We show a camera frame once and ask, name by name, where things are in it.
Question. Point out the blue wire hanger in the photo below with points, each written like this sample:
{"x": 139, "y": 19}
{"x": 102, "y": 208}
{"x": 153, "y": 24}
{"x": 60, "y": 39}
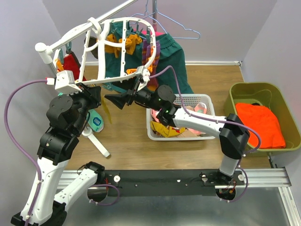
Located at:
{"x": 147, "y": 14}

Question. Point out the dark brown hanging sock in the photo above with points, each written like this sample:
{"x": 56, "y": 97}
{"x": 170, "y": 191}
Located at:
{"x": 92, "y": 42}

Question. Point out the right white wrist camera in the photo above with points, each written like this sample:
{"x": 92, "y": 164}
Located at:
{"x": 142, "y": 78}

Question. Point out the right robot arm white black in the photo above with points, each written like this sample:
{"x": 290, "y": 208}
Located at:
{"x": 231, "y": 132}

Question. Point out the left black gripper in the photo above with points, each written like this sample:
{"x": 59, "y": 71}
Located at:
{"x": 93, "y": 93}

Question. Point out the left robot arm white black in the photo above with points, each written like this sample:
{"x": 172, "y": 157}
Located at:
{"x": 67, "y": 118}

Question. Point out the pink garment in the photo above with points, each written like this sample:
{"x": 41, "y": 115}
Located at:
{"x": 156, "y": 33}

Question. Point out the aluminium rail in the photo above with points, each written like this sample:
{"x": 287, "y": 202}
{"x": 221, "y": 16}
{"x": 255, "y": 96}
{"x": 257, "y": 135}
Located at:
{"x": 256, "y": 178}

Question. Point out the vertical metal pole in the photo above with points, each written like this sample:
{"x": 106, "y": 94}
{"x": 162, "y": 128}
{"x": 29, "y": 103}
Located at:
{"x": 154, "y": 14}

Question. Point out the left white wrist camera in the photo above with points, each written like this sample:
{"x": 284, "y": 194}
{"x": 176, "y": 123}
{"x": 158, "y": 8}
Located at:
{"x": 64, "y": 82}

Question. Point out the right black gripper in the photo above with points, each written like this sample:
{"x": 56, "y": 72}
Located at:
{"x": 119, "y": 100}

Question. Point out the red hanging garment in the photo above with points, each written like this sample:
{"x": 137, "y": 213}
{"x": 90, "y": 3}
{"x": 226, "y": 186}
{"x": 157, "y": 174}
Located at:
{"x": 71, "y": 64}

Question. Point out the mustard yellow sock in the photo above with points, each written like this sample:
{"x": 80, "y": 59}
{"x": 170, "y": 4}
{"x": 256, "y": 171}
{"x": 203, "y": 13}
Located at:
{"x": 106, "y": 109}

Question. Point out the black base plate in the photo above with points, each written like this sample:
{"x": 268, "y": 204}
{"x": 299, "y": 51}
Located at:
{"x": 177, "y": 182}

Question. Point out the orange cloth in bin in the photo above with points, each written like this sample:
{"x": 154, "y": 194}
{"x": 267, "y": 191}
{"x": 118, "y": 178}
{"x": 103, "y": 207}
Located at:
{"x": 262, "y": 120}

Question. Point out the white drying rack pole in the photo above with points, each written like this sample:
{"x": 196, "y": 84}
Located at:
{"x": 99, "y": 28}

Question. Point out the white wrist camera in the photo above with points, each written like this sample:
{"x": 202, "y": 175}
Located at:
{"x": 64, "y": 82}
{"x": 142, "y": 78}

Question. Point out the white round clip hanger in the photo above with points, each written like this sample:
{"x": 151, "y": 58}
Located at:
{"x": 152, "y": 44}

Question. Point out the white laundry basket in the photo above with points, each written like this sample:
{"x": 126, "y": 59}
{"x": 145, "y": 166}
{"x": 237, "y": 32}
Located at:
{"x": 189, "y": 100}

